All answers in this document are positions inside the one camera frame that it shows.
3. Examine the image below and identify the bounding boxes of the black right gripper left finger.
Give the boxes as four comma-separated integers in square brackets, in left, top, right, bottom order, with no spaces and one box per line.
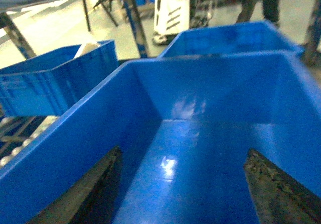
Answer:
[28,146,122,223]

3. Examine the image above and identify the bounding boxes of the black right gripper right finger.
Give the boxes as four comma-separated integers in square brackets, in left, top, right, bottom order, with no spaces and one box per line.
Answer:
[243,149,320,223]

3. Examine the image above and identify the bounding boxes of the large blue bin near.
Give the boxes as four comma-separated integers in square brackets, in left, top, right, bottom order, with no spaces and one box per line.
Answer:
[1,51,320,223]

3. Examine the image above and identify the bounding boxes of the blue crate left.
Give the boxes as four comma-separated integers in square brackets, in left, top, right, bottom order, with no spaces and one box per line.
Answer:
[1,40,119,117]

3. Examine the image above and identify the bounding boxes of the blue bin behind near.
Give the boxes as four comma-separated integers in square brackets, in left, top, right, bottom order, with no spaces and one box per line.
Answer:
[158,21,304,58]

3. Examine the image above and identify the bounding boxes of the standing person legs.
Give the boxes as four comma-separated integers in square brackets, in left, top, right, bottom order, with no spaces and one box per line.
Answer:
[235,0,280,28]

